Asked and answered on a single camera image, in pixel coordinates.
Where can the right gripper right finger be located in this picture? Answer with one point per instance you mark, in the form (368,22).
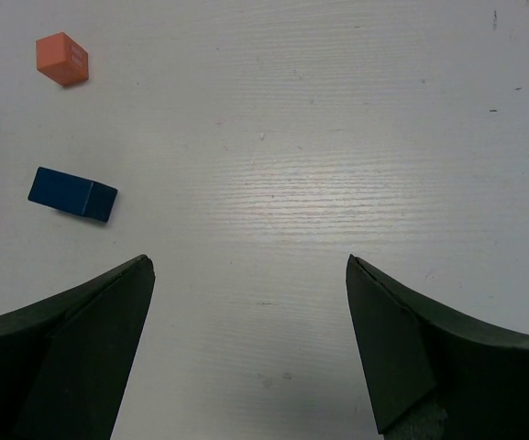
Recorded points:
(431,371)

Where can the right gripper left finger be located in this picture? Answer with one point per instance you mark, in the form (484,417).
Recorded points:
(65,360)

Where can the blue wood block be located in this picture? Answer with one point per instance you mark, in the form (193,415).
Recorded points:
(72,194)

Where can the orange cube centre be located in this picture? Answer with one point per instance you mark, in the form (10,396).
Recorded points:
(62,60)

